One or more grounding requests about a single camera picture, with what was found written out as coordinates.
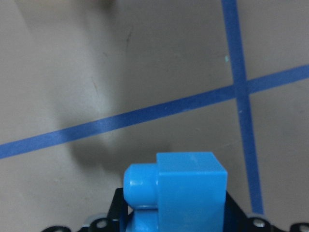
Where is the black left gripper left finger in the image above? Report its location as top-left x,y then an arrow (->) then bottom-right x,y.
107,188 -> 132,220

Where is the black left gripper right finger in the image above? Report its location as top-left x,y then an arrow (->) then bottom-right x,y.
224,192 -> 248,232

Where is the blue toy block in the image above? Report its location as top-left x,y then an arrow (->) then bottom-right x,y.
124,152 -> 228,232

